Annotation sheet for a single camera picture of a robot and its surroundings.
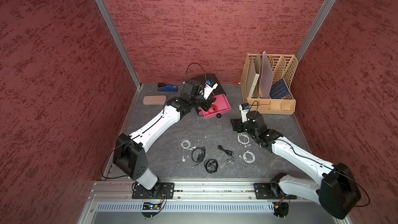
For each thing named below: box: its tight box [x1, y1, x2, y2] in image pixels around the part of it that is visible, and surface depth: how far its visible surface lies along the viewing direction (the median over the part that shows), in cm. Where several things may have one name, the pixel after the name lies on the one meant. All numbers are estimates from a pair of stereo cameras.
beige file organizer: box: [240, 53, 299, 115], surface depth 105 cm
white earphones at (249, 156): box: [238, 149, 257, 164], surface depth 87 cm
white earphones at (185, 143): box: [180, 137, 197, 163], surface depth 91 cm
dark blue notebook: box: [269, 77, 291, 100], surface depth 105 cm
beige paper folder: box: [245, 51, 262, 98], surface depth 97 cm
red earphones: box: [207, 104, 219, 114], surface depth 93 cm
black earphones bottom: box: [204, 158, 219, 174], surface depth 83 cm
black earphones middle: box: [191, 145, 206, 169], surface depth 87 cm
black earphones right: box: [217, 145, 234, 163], surface depth 88 cm
